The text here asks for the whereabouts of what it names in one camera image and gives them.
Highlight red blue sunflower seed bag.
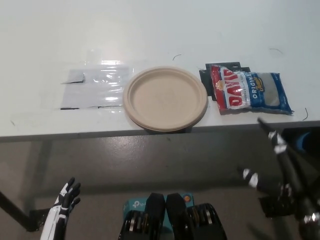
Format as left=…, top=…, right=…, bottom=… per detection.
left=209, top=64, right=294, bottom=116

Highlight teal router box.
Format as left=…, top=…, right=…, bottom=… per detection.
left=122, top=192, right=194, bottom=232

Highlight black table leg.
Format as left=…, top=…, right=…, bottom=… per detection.
left=0, top=191, right=29, bottom=231

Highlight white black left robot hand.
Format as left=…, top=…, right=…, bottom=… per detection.
left=39, top=176, right=82, bottom=240

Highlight small black floor marker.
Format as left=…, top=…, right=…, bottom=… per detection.
left=28, top=208, right=51, bottom=232

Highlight clear plastic sheet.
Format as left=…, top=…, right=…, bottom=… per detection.
left=59, top=65, right=132, bottom=111

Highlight beige paper plate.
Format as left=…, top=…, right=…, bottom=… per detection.
left=122, top=65, right=209, bottom=133

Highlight black robot torso blocks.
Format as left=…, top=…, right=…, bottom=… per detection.
left=118, top=192, right=228, bottom=240

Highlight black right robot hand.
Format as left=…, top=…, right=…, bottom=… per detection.
left=237, top=117, right=320, bottom=226

